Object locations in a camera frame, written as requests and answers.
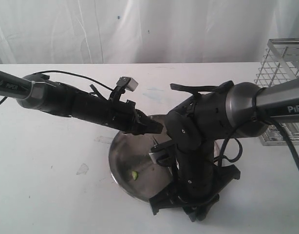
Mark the white backdrop curtain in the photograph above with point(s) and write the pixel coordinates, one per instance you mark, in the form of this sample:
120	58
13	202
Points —
142	31

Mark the blurry green vegetable piece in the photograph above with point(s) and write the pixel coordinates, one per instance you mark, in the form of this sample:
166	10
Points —
134	175

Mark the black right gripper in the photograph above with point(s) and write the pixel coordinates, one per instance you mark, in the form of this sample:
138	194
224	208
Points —
196	197

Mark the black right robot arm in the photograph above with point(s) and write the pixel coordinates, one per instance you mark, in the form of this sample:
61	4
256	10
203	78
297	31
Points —
199	130

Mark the round steel plate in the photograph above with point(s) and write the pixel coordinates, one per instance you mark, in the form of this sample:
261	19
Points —
129	153

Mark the wire metal utensil holder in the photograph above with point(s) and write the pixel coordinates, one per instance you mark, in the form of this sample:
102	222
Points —
279	74

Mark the clear tape scrap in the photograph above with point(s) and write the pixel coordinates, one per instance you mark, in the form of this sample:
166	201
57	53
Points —
83	169

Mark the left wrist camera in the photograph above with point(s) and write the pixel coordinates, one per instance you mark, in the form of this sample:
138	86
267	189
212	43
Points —
123	84

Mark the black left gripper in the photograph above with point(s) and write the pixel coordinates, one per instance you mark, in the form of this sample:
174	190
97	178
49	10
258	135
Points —
125	117

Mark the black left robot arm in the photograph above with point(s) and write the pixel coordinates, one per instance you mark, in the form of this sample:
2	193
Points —
38	92

